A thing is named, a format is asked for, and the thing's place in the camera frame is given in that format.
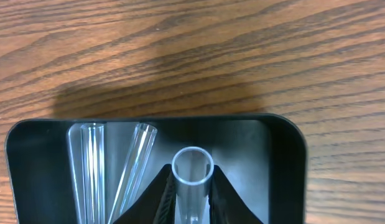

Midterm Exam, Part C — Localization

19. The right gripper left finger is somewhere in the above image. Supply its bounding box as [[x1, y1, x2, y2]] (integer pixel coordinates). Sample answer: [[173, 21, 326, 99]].
[[113, 164, 177, 224]]

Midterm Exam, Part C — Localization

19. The black tray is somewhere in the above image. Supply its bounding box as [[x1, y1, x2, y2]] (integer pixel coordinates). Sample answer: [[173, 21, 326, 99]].
[[4, 113, 308, 224]]

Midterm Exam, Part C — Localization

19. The clear test tube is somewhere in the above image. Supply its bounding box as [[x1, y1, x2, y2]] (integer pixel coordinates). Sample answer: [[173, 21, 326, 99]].
[[107, 123, 158, 224], [66, 123, 106, 224], [171, 146, 215, 224]]

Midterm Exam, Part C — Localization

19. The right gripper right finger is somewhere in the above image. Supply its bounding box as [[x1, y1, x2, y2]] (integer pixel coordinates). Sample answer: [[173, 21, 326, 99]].
[[209, 164, 264, 224]]

